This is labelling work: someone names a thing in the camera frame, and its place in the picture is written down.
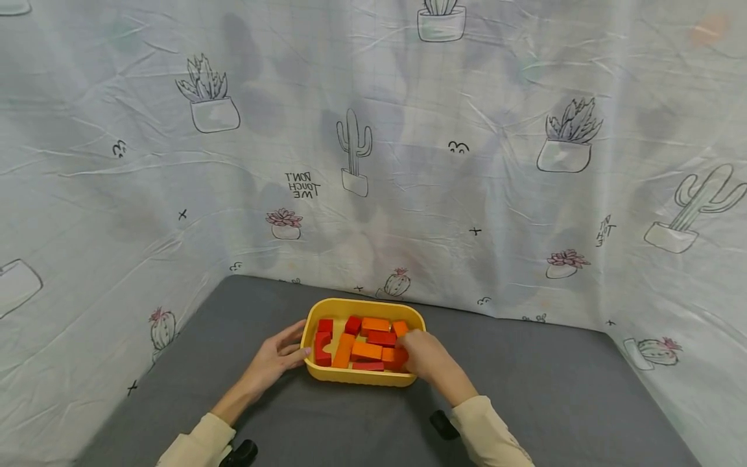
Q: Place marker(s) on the person's right hand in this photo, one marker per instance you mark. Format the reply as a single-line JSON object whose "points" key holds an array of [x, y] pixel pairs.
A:
{"points": [[432, 357]]}

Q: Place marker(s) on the person's left hand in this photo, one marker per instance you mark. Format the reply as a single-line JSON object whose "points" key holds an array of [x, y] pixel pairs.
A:
{"points": [[265, 366]]}

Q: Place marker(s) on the person's right fingers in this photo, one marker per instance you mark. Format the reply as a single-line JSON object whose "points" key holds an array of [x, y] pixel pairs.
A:
{"points": [[407, 347]]}

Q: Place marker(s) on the person's left fingers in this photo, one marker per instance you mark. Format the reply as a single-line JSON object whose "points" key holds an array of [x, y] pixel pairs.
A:
{"points": [[292, 342]]}

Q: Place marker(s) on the yellow plastic tray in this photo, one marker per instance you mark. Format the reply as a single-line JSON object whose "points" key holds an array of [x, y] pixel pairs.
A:
{"points": [[338, 310]]}

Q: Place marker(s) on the person's right forearm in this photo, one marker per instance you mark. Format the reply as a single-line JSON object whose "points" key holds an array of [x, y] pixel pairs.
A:
{"points": [[481, 428]]}

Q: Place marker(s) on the person's left forearm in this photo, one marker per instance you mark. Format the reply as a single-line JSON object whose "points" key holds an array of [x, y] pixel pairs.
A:
{"points": [[204, 438]]}

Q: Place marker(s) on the pile of red orange blocks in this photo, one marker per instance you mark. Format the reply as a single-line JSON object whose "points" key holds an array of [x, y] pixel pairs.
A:
{"points": [[366, 350]]}

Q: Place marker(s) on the black wrist band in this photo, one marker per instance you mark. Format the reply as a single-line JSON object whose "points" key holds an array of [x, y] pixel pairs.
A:
{"points": [[240, 453], [443, 425]]}

